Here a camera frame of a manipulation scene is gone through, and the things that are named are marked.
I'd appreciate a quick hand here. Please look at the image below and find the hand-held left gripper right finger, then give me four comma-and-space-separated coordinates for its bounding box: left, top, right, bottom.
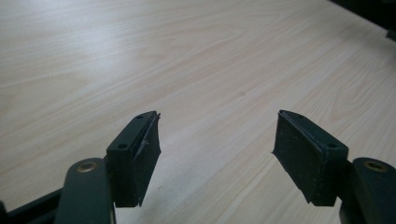
272, 109, 349, 207

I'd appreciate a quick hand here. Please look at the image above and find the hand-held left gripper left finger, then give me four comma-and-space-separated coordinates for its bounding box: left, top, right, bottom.
106, 110, 162, 208

